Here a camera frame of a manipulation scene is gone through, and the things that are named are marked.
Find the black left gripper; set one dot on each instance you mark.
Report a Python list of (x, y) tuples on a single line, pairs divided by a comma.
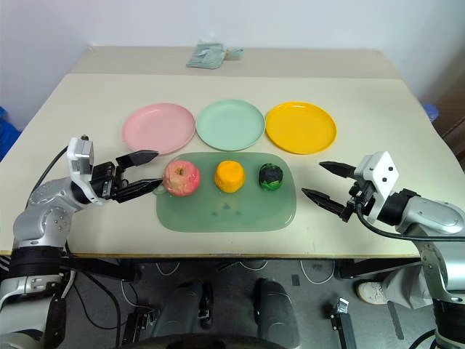
[(106, 179)]

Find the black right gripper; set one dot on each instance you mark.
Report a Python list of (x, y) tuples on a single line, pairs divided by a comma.
[(363, 198)]

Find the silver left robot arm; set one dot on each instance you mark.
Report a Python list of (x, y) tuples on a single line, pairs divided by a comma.
[(43, 214)]

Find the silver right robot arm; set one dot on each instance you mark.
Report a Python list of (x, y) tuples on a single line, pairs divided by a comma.
[(436, 218)]

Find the pink round plate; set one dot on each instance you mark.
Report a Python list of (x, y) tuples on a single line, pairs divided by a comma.
[(158, 127)]

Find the dark green avocado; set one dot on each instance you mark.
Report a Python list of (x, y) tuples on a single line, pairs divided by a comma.
[(271, 176)]

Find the yellow round plate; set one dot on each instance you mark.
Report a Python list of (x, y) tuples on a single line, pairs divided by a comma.
[(301, 128)]

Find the orange yellow fruit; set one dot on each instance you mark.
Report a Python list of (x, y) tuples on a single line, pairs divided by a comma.
[(229, 176)]

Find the mint green round plate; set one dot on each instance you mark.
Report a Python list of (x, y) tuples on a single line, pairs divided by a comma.
[(230, 124)]

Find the red pink apple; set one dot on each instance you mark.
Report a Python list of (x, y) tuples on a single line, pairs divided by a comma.
[(181, 179)]

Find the translucent green tray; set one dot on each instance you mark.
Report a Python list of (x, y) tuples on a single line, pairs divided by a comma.
[(225, 214)]

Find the white shoe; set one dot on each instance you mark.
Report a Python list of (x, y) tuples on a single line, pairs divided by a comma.
[(372, 292)]

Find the blue bottle cap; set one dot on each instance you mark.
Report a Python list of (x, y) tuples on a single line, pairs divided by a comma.
[(431, 112)]

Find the grey trouser leg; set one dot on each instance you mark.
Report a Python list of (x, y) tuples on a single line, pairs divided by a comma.
[(407, 287)]

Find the crumpled green cloth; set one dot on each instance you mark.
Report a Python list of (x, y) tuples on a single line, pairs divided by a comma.
[(205, 54)]

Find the black metal floor stand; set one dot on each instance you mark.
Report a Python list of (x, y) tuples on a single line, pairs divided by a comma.
[(341, 320)]

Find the blue plastic bag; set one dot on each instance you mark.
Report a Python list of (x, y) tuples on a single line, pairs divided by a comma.
[(7, 134)]

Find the dark rounded shape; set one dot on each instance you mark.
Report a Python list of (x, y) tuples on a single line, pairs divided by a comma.
[(181, 309), (276, 312)]

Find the small green packet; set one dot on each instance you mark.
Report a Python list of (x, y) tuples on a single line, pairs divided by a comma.
[(235, 52)]

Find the black floor device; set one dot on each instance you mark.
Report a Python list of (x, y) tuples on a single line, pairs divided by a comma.
[(140, 325)]

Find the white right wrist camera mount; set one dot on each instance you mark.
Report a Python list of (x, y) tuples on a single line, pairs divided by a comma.
[(384, 171)]

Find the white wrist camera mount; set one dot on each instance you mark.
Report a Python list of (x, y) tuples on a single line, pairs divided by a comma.
[(384, 171), (80, 154)]

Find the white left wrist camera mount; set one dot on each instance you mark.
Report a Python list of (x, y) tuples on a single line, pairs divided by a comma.
[(80, 154)]

